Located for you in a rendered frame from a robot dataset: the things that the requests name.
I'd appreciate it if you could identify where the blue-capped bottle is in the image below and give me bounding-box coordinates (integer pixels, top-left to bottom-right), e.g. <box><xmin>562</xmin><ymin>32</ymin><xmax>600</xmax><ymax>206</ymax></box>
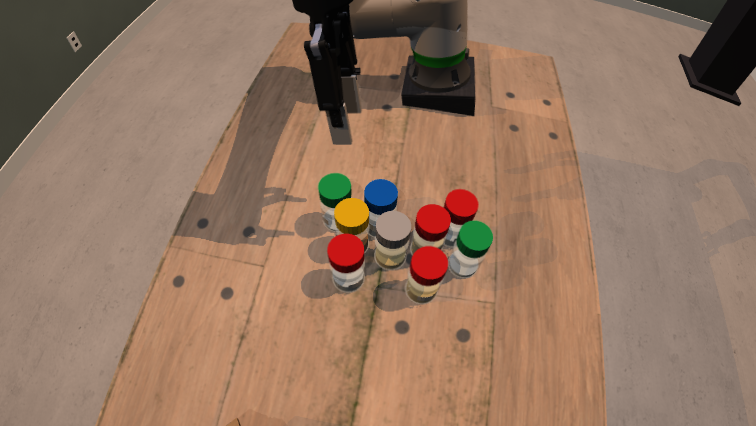
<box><xmin>364</xmin><ymin>179</ymin><xmax>398</xmax><ymax>238</ymax></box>

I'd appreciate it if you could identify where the bottle with yellow cap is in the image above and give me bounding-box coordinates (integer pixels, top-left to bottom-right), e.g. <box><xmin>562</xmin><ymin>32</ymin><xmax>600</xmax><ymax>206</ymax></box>
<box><xmin>334</xmin><ymin>198</ymin><xmax>370</xmax><ymax>254</ymax></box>

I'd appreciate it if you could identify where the bottle with grey cap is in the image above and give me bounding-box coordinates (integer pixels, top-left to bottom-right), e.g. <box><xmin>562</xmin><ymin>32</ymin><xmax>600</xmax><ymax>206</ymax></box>
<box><xmin>374</xmin><ymin>211</ymin><xmax>411</xmax><ymax>270</ymax></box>

